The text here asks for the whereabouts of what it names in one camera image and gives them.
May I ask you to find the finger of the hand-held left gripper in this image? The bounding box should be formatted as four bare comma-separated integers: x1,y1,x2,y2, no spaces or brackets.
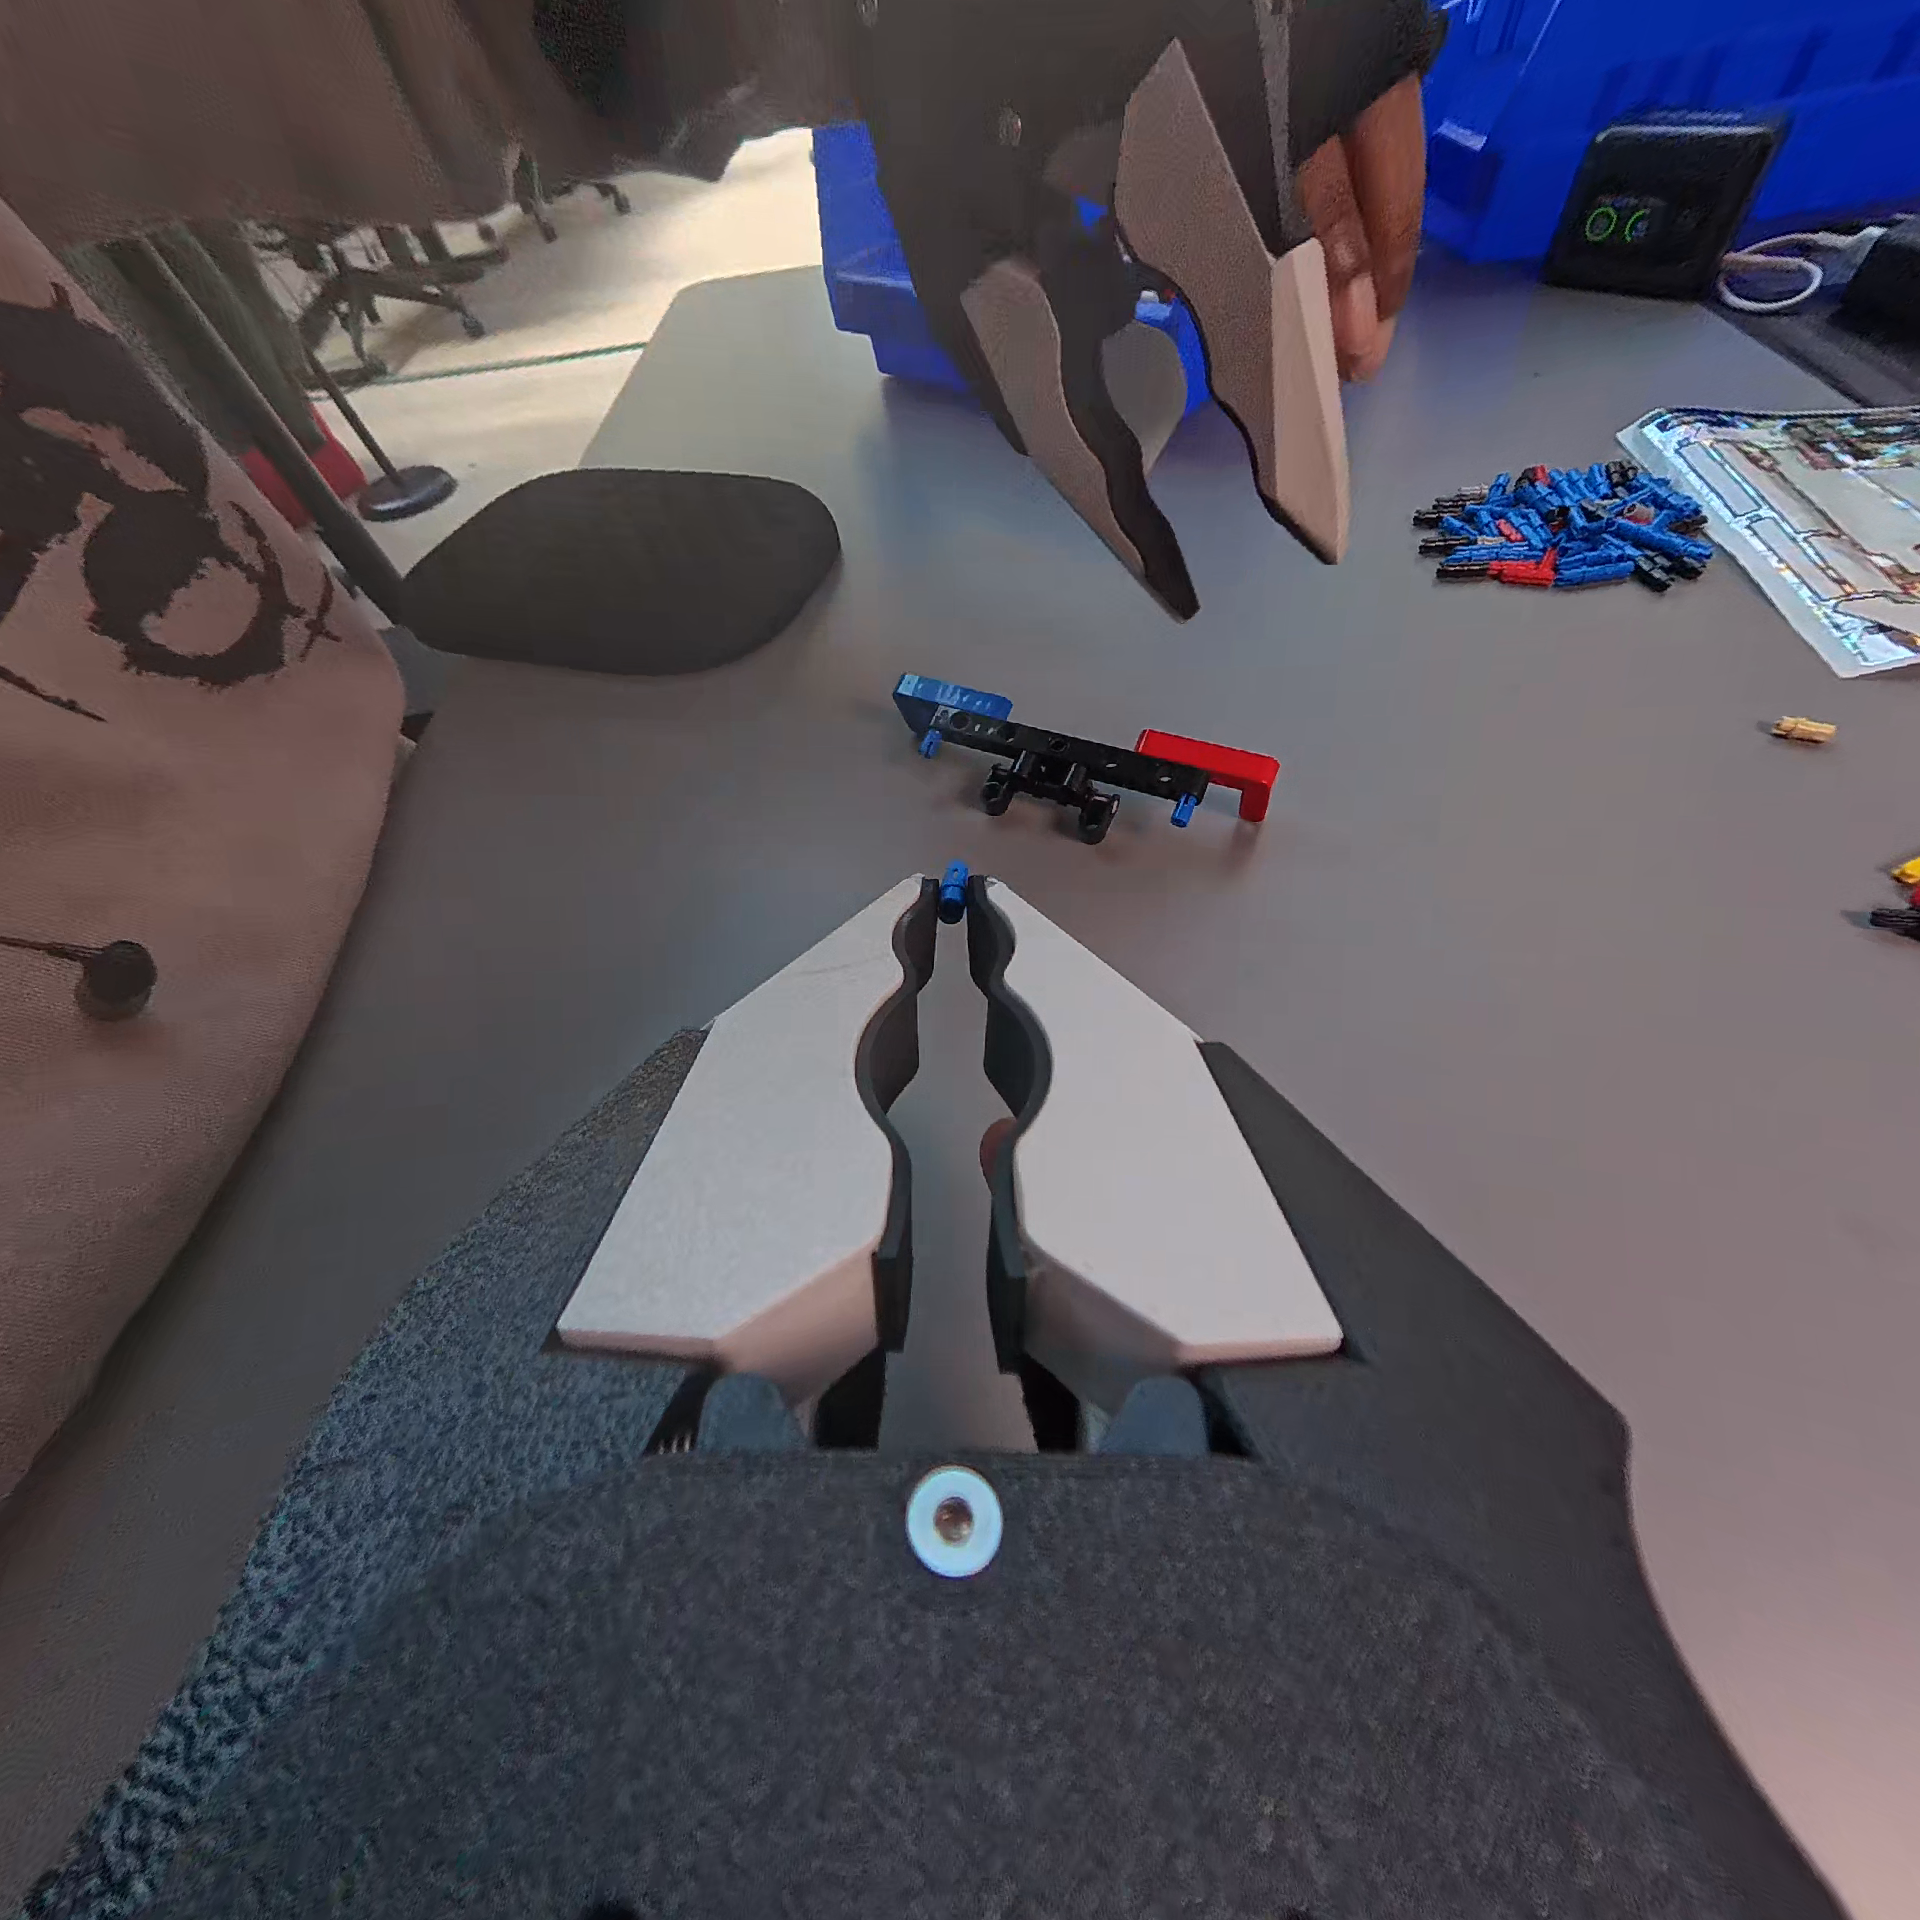
959,256,1204,622
1114,36,1355,568

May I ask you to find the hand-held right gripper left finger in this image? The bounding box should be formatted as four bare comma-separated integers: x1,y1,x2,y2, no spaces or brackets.
556,873,939,1451

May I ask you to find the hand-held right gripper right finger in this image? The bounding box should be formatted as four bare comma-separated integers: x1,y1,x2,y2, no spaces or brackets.
965,873,1349,1454

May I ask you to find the black red blue beam assembly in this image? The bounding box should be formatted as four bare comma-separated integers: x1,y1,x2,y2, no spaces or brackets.
896,674,1280,847

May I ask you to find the grey desk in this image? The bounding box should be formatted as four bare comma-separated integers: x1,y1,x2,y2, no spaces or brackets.
0,267,1920,1920

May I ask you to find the person's left hand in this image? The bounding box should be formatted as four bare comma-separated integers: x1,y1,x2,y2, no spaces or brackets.
1295,0,1450,387

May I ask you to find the blue plastic bin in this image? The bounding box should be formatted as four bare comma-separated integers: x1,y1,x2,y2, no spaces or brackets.
1418,0,1920,271
815,120,1215,403

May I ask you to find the pile of blue red pins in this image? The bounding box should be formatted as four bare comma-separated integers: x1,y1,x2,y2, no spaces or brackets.
1413,462,1715,590

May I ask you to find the black case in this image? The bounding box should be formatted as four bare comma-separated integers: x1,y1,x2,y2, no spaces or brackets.
1546,113,1791,297

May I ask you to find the black knit cloth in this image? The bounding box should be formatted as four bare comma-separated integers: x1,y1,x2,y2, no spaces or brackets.
399,468,842,676

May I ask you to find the black office chair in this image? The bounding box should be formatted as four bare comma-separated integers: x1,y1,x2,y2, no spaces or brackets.
293,222,507,393
511,146,635,244

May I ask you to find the shiny sticker sheet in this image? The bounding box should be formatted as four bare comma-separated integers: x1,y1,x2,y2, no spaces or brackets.
1616,404,1920,676

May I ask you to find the black power adapter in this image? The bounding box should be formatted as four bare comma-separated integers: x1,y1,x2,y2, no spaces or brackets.
1842,218,1920,339

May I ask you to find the black round-base stand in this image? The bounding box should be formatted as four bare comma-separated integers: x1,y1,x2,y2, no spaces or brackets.
323,375,457,521

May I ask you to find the white cable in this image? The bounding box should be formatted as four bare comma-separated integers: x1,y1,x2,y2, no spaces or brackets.
1716,225,1884,313

